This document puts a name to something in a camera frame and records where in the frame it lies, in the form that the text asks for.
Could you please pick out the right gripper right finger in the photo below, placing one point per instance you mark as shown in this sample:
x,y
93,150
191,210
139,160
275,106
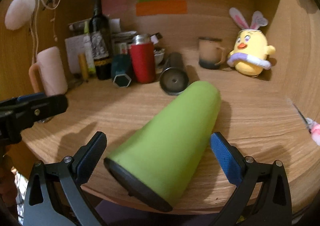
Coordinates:
x,y
262,194

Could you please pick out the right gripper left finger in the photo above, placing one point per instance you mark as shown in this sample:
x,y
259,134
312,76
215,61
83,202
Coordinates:
x,y
54,195

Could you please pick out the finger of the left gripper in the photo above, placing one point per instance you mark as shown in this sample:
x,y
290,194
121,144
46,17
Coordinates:
x,y
36,110
24,98

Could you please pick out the green thermos cup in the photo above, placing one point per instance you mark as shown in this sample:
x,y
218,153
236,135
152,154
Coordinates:
x,y
157,163

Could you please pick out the dark green hexagonal cup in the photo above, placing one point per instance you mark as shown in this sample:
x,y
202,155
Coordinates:
x,y
121,70

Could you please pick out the black thermos cup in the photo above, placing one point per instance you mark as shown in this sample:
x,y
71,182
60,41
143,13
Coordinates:
x,y
174,79

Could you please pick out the small yellow tube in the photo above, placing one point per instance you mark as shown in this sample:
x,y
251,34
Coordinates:
x,y
83,67

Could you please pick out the white paper note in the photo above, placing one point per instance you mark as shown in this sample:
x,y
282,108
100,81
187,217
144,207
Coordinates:
x,y
74,47

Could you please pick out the slim green spray bottle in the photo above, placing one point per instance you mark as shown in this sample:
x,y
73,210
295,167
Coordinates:
x,y
88,50

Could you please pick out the white fluffy bunny headband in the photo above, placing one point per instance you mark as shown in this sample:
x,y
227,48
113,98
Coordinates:
x,y
19,13

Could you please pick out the pink cat paw toy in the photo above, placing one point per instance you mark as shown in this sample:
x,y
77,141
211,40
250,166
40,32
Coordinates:
x,y
314,128

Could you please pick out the dark wine bottle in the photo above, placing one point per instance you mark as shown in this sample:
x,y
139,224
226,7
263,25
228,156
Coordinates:
x,y
100,35

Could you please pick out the red thermos bottle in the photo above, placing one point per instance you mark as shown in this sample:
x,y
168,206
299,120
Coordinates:
x,y
143,60

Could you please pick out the pink sticky note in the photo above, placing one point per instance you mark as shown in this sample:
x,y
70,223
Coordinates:
x,y
111,7

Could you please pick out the yellow chick plush toy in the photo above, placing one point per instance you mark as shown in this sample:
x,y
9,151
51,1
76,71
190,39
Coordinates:
x,y
251,49

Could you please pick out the beige mug with lid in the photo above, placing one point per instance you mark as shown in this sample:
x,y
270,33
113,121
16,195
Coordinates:
x,y
211,53

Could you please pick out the orange sticky note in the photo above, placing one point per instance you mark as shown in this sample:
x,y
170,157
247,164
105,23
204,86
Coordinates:
x,y
161,7

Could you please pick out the pink cup with handle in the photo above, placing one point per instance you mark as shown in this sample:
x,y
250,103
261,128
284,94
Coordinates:
x,y
47,74

